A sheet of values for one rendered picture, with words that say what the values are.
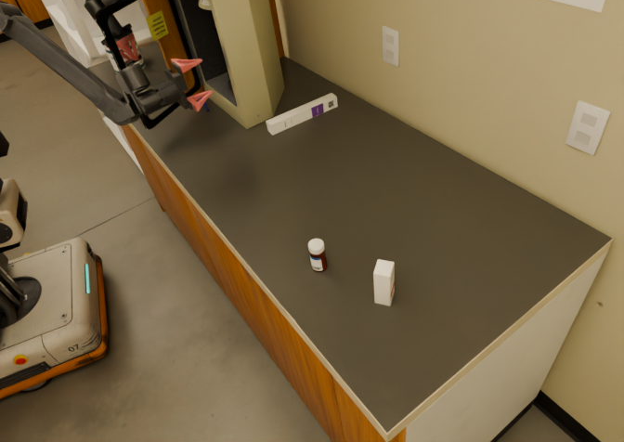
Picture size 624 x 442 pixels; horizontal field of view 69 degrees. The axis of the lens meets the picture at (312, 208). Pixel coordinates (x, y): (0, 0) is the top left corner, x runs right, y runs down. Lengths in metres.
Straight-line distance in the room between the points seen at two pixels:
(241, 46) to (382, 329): 0.94
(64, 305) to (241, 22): 1.43
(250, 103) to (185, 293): 1.17
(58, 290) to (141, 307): 0.38
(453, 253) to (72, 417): 1.73
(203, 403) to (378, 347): 1.21
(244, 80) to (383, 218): 0.66
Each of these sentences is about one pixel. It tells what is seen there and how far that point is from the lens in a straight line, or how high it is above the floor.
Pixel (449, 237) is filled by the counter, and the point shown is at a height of 0.94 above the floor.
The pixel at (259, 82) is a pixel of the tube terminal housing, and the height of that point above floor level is 1.08.
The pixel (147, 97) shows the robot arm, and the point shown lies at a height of 1.23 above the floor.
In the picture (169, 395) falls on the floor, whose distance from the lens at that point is 2.16.
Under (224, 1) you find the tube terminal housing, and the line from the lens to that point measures 1.45.
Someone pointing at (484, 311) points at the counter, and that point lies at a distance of 1.05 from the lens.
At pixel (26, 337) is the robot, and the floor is 0.28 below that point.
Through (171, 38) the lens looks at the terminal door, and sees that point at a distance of 1.72.
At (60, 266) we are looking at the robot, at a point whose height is 0.28.
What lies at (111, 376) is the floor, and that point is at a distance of 2.32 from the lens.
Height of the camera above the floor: 1.80
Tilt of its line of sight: 43 degrees down
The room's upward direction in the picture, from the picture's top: 10 degrees counter-clockwise
